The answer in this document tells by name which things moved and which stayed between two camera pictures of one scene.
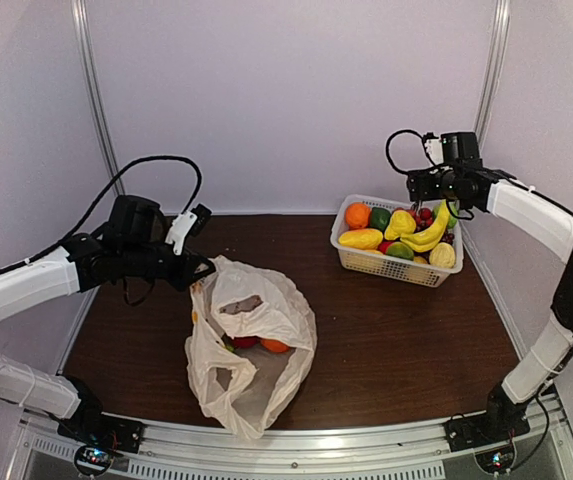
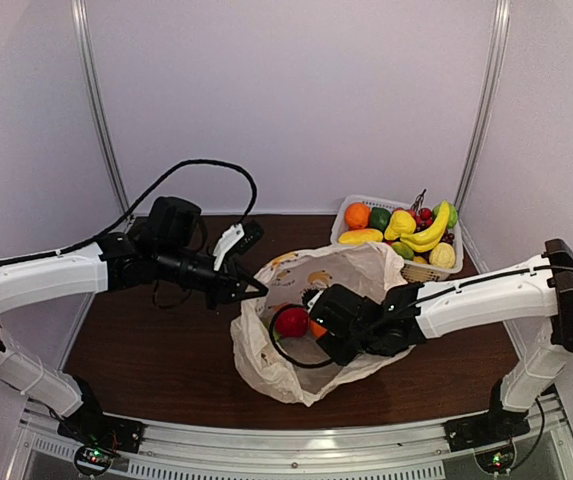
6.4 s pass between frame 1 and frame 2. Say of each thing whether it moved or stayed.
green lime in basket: stayed
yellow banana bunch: stayed
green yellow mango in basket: stayed
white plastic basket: stayed
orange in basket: stayed
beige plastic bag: moved
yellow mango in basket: stayed
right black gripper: moved
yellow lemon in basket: stayed
